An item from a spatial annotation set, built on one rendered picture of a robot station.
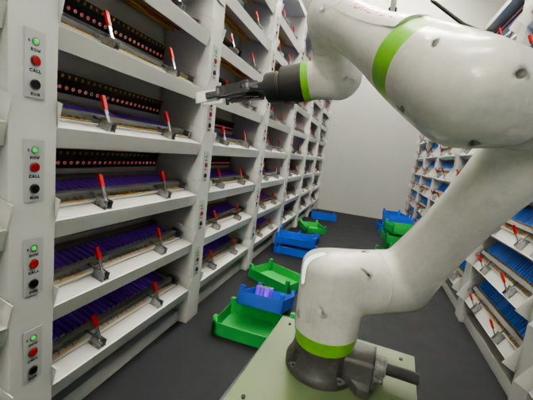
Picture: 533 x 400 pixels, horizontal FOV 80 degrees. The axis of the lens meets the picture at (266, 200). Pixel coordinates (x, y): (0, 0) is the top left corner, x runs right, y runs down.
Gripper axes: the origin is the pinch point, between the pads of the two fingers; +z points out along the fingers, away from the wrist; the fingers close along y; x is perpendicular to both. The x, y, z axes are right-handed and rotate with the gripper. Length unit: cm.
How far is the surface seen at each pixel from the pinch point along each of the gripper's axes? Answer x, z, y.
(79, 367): -68, 33, -22
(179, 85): 9.1, 17.3, 13.5
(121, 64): 8.5, 17.7, -12.3
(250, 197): -36, 29, 100
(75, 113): -3.7, 26.5, -19.7
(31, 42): 5.7, 17.3, -35.8
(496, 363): -103, -84, 57
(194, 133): -4.6, 22.9, 30.0
